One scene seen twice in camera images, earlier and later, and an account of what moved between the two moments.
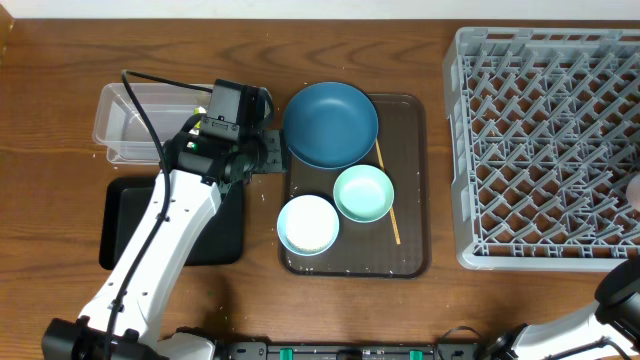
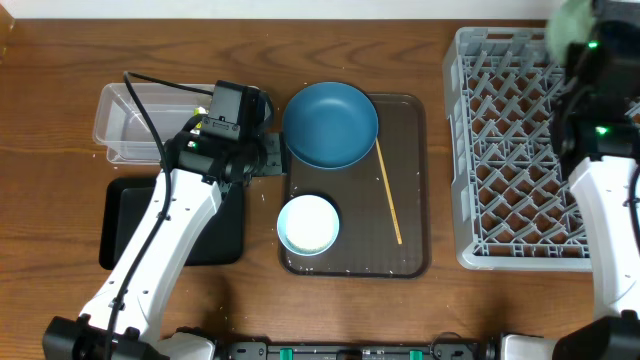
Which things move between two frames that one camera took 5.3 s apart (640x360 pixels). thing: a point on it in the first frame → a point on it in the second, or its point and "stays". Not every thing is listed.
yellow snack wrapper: [199, 111] stays
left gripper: [273, 148] stays
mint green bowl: [363, 193] → [571, 23]
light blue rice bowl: [308, 225] stays
